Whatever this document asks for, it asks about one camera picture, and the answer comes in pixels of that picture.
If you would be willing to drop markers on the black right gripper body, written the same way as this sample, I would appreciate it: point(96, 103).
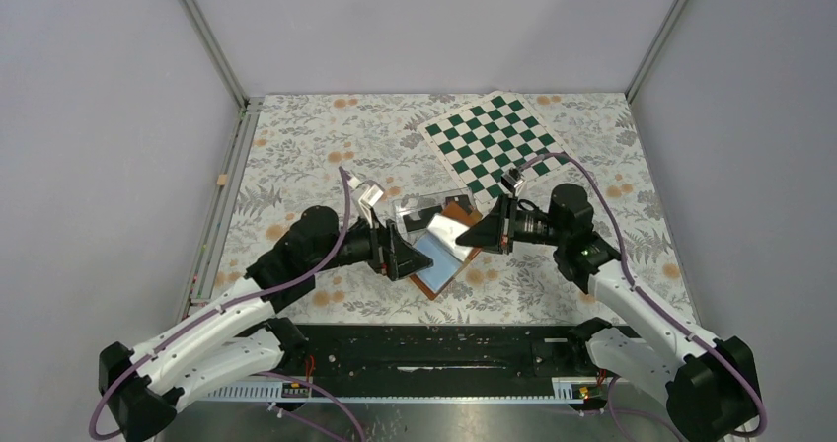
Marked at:
point(508, 216)

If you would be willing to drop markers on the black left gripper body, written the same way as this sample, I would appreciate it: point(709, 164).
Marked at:
point(384, 254)

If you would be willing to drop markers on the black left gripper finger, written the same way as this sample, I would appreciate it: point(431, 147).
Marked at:
point(397, 245)
point(407, 261)

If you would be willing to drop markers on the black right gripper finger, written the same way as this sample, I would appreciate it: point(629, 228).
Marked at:
point(488, 239)
point(494, 219)

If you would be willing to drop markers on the brown leather card holder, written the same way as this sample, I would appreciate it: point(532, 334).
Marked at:
point(438, 243)

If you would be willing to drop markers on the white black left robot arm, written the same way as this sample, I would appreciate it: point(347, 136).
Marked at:
point(241, 332)

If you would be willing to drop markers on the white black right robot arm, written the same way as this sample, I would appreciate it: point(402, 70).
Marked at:
point(708, 386)

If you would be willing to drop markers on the clear acrylic card box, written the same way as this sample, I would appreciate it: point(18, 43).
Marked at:
point(461, 196)

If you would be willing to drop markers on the black VIP credit card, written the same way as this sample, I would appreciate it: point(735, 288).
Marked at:
point(418, 219)

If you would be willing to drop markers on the green white checkered mat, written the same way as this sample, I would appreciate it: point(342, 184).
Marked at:
point(480, 141)

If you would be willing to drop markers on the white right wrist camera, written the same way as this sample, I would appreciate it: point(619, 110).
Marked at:
point(513, 182)

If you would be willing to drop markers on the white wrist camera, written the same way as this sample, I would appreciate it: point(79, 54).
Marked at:
point(365, 193)
point(513, 182)

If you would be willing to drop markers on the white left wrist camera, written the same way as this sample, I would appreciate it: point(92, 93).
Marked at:
point(365, 193)

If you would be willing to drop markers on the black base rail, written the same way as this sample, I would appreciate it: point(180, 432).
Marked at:
point(438, 361)

